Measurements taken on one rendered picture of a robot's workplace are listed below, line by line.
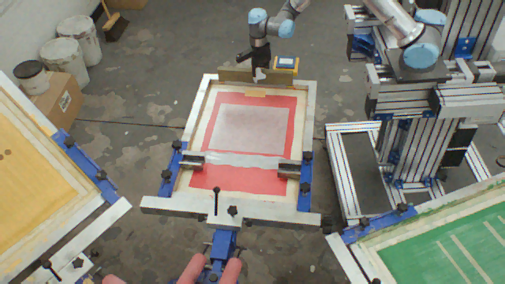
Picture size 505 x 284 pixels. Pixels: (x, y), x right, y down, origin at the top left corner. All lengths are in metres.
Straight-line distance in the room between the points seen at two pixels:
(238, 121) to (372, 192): 1.08
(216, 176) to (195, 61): 2.32
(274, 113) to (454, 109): 0.78
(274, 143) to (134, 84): 2.20
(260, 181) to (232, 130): 0.33
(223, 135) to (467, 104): 1.05
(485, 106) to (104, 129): 2.68
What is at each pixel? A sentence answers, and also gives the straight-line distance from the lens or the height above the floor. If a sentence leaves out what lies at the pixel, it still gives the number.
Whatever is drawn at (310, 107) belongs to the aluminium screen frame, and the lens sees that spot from 2.08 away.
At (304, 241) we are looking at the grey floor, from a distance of 2.77.
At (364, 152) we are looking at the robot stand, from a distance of 2.97.
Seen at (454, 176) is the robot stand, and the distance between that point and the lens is 3.00.
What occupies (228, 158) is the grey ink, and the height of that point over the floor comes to 0.96.
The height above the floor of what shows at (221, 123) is 0.96.
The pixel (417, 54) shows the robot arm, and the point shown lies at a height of 1.44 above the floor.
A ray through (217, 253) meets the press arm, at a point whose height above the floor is 1.04.
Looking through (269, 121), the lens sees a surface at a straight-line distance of 2.06.
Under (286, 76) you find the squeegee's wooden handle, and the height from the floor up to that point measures 1.13.
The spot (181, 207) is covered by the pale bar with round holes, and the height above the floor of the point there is 1.04.
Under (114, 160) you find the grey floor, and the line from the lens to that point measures 3.35.
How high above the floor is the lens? 2.41
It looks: 47 degrees down
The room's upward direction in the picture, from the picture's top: 4 degrees counter-clockwise
